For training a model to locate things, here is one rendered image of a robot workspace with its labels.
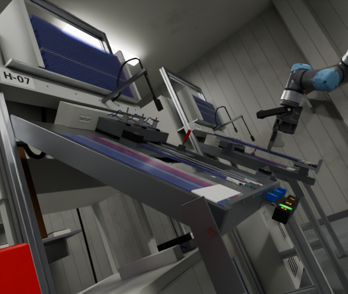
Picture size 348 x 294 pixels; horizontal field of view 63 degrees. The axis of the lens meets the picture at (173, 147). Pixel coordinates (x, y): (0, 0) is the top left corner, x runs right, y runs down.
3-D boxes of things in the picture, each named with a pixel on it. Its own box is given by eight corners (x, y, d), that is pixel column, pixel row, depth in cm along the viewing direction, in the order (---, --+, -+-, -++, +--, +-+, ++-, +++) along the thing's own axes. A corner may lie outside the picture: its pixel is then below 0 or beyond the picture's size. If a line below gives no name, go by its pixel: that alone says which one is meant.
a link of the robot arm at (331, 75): (347, 64, 100) (320, 65, 110) (324, 71, 96) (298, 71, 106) (347, 86, 102) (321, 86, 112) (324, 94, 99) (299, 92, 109)
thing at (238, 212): (274, 198, 113) (280, 181, 112) (220, 238, 55) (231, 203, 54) (271, 197, 114) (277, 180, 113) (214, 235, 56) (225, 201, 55)
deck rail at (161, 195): (219, 238, 55) (229, 209, 55) (215, 240, 53) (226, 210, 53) (12, 133, 88) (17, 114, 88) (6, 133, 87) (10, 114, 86)
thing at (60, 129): (192, 165, 131) (195, 155, 130) (85, 170, 73) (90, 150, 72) (137, 144, 146) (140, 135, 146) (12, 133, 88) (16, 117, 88)
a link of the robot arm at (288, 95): (284, 88, 111) (283, 91, 118) (280, 100, 111) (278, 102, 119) (304, 94, 109) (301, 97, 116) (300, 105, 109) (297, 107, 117)
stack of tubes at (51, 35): (134, 98, 147) (118, 56, 153) (49, 71, 101) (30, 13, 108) (117, 111, 152) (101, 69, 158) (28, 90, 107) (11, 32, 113)
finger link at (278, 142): (281, 156, 112) (288, 134, 111) (266, 151, 114) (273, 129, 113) (280, 156, 115) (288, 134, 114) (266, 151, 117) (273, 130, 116)
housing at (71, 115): (142, 149, 145) (150, 122, 143) (64, 143, 101) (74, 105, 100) (130, 144, 148) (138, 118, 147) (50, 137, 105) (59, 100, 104)
